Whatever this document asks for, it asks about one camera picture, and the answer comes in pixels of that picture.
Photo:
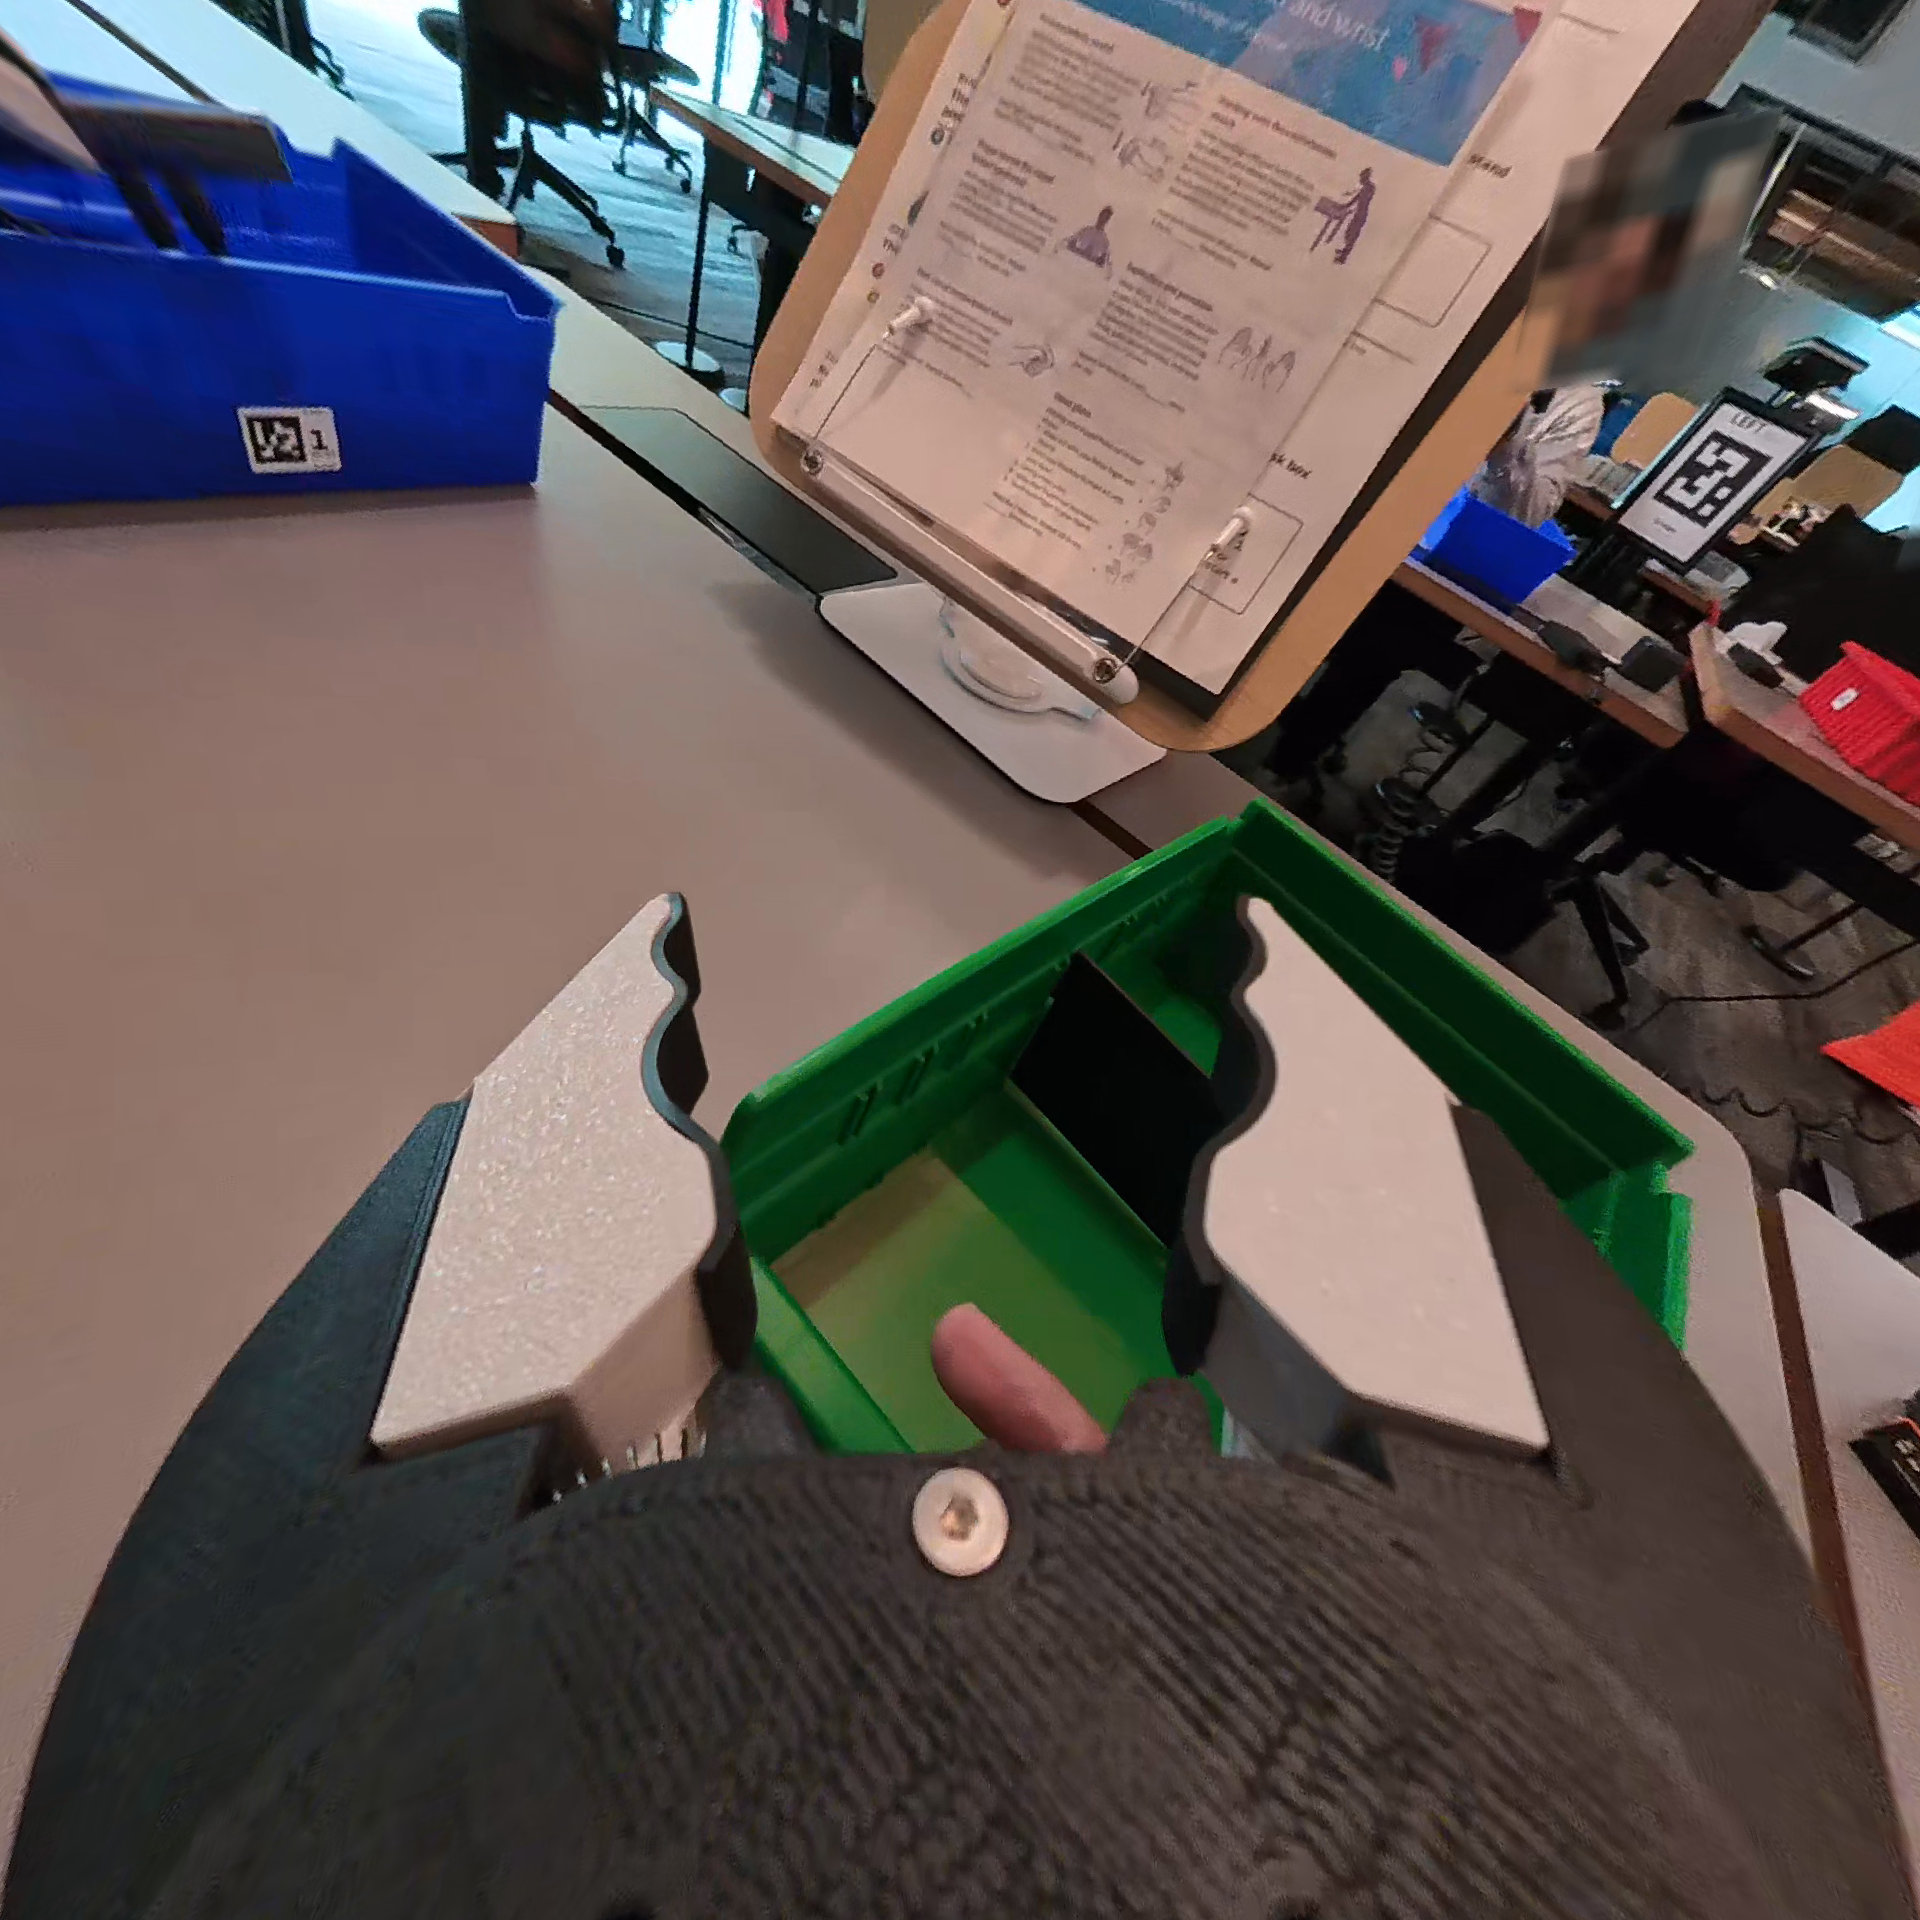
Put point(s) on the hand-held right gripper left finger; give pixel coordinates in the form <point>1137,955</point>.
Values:
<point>556,1201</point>

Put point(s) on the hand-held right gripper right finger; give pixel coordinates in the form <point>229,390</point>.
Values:
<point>1349,1201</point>

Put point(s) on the green plastic bin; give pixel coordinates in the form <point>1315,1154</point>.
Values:
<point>900,1244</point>

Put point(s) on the light grey desk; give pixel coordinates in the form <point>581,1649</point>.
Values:
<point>451,750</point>

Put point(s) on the person's right hand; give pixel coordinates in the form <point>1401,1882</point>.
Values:
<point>1004,1380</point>

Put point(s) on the orange traffic cone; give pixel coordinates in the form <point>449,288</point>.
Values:
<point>1874,1050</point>

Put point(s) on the wooden book stand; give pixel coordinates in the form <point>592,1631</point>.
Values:
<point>1394,570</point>

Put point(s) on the small blue plastic bin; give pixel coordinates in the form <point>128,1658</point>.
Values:
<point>1500,542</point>

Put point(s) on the red plastic bin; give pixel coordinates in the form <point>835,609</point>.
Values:
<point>1861,705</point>

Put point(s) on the black-white marker tag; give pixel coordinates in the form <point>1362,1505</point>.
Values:
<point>1710,481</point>

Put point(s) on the blue-header exercise sheet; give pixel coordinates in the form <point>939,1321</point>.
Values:
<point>1080,376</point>

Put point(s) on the white instruction sheet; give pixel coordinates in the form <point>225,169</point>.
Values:
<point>1440,271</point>

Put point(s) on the black office chair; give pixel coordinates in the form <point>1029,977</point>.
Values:
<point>523,90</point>

